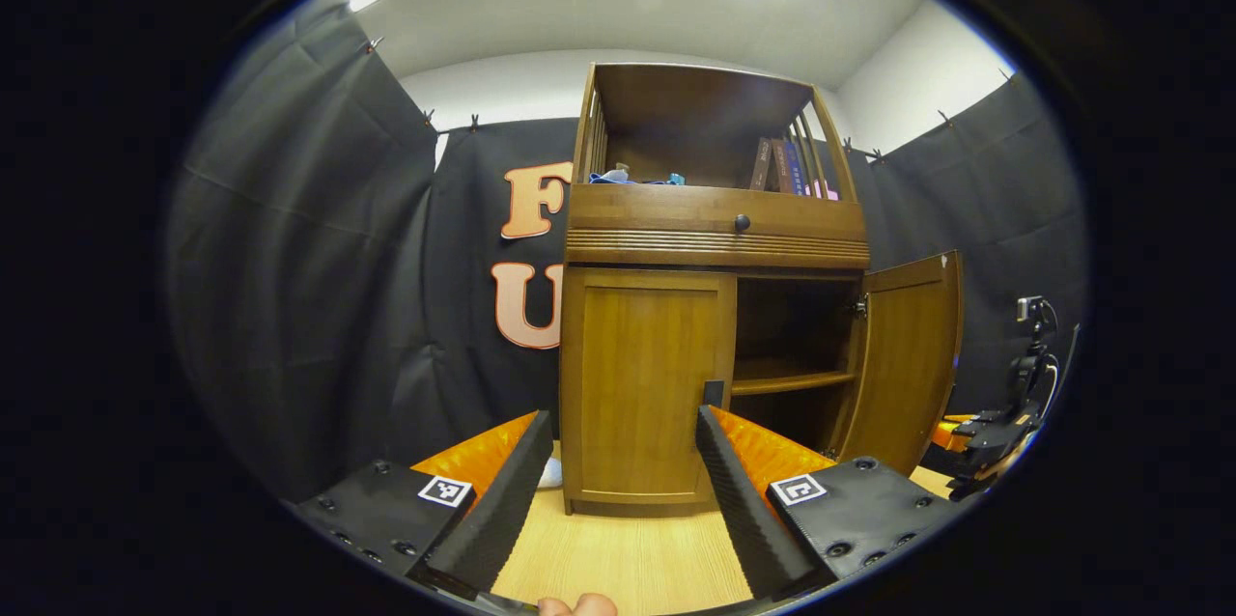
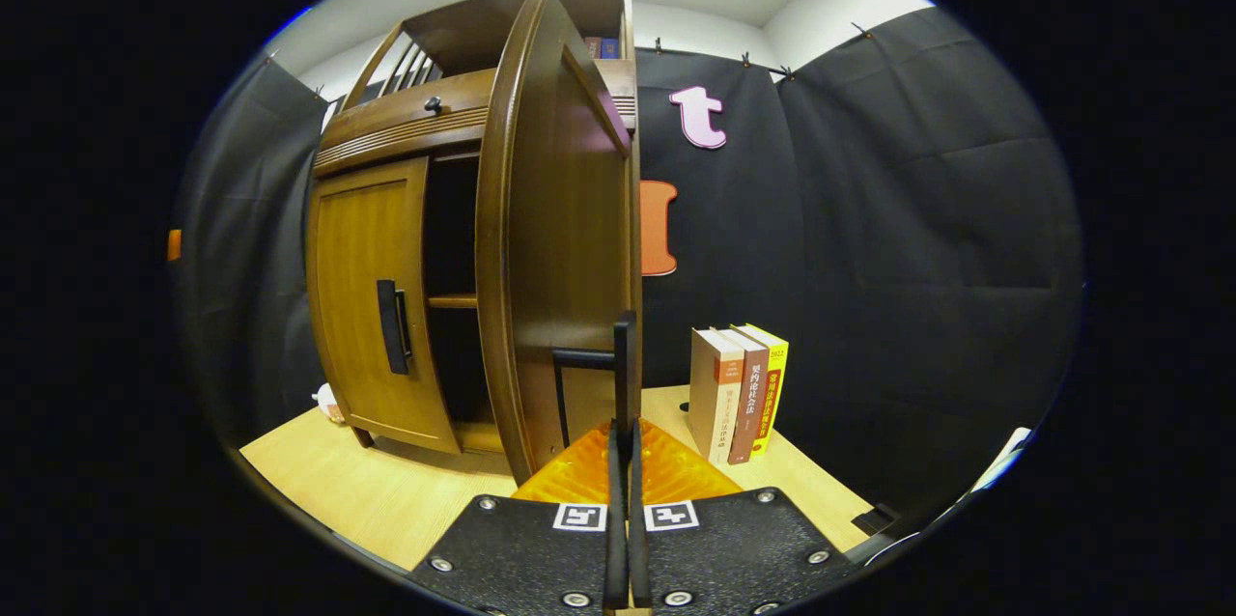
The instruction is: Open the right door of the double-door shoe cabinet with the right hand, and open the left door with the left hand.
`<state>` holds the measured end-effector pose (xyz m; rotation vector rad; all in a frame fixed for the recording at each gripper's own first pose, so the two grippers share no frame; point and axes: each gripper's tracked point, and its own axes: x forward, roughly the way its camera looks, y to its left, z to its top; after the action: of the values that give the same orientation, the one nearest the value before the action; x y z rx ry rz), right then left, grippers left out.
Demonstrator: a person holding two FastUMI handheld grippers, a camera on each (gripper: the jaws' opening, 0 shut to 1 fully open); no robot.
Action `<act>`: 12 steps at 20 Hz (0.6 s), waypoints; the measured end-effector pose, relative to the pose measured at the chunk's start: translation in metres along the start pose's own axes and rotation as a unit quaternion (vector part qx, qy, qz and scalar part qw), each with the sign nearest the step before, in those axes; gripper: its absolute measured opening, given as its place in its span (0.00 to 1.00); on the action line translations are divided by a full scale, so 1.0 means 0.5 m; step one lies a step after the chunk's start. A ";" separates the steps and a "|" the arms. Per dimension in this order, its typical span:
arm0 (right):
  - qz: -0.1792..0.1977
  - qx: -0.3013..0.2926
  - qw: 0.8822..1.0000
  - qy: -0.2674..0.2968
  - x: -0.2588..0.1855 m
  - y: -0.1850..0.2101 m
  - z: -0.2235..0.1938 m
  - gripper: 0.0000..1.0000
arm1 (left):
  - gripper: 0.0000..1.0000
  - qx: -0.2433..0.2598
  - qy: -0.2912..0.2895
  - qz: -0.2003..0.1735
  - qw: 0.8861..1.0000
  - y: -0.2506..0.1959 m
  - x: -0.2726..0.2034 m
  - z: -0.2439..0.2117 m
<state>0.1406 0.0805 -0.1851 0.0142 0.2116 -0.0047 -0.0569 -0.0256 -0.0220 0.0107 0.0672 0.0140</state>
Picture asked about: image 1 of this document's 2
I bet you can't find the wooden shoe cabinet door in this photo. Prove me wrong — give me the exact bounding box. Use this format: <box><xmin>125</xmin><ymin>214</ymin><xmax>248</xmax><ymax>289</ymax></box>
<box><xmin>560</xmin><ymin>268</ymin><xmax>739</xmax><ymax>507</ymax></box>
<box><xmin>834</xmin><ymin>250</ymin><xmax>966</xmax><ymax>478</ymax></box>

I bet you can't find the wooden double-door shoe cabinet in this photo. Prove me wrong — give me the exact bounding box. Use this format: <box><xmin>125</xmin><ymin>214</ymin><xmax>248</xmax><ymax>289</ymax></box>
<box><xmin>558</xmin><ymin>63</ymin><xmax>872</xmax><ymax>518</ymax></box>

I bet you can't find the wooden drawer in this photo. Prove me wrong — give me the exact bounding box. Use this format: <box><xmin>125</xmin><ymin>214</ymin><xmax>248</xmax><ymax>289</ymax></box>
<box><xmin>565</xmin><ymin>183</ymin><xmax>871</xmax><ymax>270</ymax></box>

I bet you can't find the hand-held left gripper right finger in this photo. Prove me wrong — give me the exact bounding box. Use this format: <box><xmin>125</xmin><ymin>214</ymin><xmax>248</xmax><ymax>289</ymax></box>
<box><xmin>695</xmin><ymin>405</ymin><xmax>962</xmax><ymax>601</ymax></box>

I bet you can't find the wooden inner shelf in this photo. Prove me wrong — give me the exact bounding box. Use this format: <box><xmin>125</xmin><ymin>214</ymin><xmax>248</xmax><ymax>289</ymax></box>
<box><xmin>730</xmin><ymin>369</ymin><xmax>859</xmax><ymax>397</ymax></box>

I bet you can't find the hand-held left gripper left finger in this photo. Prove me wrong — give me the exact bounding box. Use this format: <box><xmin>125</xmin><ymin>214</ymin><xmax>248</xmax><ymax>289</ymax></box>
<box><xmin>290</xmin><ymin>409</ymin><xmax>554</xmax><ymax>602</ymax></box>

